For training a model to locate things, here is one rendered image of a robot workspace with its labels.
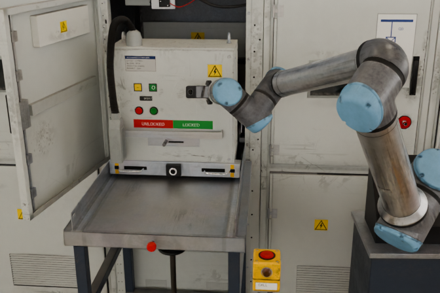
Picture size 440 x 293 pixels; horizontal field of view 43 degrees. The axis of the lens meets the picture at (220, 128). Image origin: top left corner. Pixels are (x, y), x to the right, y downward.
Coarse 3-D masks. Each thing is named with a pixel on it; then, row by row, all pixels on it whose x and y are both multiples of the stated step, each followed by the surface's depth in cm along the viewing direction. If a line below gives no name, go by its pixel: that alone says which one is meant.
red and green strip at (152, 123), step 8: (136, 120) 223; (144, 120) 223; (152, 120) 222; (160, 120) 222; (168, 120) 222; (176, 120) 222; (184, 120) 221; (192, 120) 221; (184, 128) 222; (192, 128) 222; (200, 128) 222; (208, 128) 221
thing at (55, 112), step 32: (64, 0) 206; (0, 32) 176; (32, 32) 193; (64, 32) 208; (32, 64) 195; (64, 64) 215; (96, 64) 239; (32, 96) 197; (64, 96) 213; (96, 96) 241; (32, 128) 198; (64, 128) 219; (96, 128) 243; (32, 160) 196; (64, 160) 221; (96, 160) 246; (32, 192) 198; (64, 192) 217
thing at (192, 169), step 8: (128, 160) 228; (136, 160) 228; (144, 160) 228; (240, 160) 228; (112, 168) 230; (128, 168) 229; (136, 168) 229; (152, 168) 228; (160, 168) 228; (184, 168) 227; (192, 168) 226; (200, 168) 226; (208, 168) 226; (216, 168) 225; (224, 168) 225; (192, 176) 228; (200, 176) 227; (208, 176) 227; (216, 176) 227; (224, 176) 226
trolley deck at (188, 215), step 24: (120, 192) 218; (144, 192) 218; (168, 192) 218; (192, 192) 217; (216, 192) 217; (96, 216) 199; (120, 216) 199; (144, 216) 199; (168, 216) 198; (192, 216) 198; (216, 216) 198; (240, 216) 198; (72, 240) 190; (96, 240) 189; (120, 240) 188; (144, 240) 187; (168, 240) 187; (192, 240) 186; (216, 240) 185; (240, 240) 184
